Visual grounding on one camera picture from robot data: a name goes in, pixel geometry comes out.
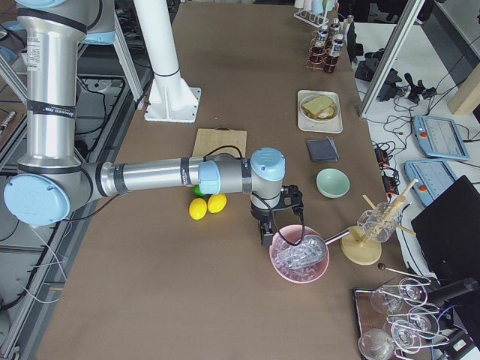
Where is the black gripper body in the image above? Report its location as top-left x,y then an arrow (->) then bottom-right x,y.
250,184 -> 304,224

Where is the white round plate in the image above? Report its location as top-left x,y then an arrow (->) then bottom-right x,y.
300,95 -> 337,121

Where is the bread slice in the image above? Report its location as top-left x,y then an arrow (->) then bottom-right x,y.
301,95 -> 334,116
316,106 -> 336,119

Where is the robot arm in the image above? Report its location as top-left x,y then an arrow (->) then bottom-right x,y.
4,1 -> 303,246

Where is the cream rabbit tray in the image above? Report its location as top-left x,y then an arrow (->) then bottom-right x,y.
297,90 -> 343,134

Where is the mint green bowl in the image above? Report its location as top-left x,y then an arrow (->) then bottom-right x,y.
316,168 -> 350,199

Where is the metal ice scoop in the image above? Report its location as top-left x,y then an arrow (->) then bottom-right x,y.
273,229 -> 350,270

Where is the grey folded cloth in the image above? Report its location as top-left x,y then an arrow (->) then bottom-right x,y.
306,136 -> 340,162

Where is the upper whole lemon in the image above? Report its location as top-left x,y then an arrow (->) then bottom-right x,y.
207,193 -> 227,214

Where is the whole lemon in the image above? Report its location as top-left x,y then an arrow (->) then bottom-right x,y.
188,197 -> 208,221
207,193 -> 227,214

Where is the lower whole lemon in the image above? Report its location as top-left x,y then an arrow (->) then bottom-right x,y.
188,197 -> 208,221

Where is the green lime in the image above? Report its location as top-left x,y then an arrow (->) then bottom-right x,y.
193,184 -> 205,197

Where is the wooden cup stand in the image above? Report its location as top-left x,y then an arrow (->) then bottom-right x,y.
340,178 -> 419,266

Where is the wooden cutting board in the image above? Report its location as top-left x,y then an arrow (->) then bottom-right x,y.
192,128 -> 248,158

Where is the clear glass mug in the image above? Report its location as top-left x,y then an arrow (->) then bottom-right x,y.
357,202 -> 403,243

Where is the lower right dark bottle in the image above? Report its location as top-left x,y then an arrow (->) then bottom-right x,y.
323,34 -> 344,74

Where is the lower teach pendant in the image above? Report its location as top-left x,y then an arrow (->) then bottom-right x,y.
403,159 -> 458,206

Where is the teach pendant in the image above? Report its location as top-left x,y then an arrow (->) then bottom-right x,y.
403,159 -> 458,206
413,115 -> 470,161

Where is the wine glass rack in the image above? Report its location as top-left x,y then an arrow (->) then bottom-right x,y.
352,276 -> 449,359

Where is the black laptop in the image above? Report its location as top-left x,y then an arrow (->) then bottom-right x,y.
412,175 -> 479,281

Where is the upper teach pendant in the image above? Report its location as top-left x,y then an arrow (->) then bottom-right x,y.
413,115 -> 470,161

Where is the white cup rack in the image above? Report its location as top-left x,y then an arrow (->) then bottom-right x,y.
293,0 -> 338,28

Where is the copper wire bottle rack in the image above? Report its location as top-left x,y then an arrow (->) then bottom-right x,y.
307,31 -> 333,71

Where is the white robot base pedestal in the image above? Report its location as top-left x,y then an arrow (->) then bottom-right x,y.
134,0 -> 201,124

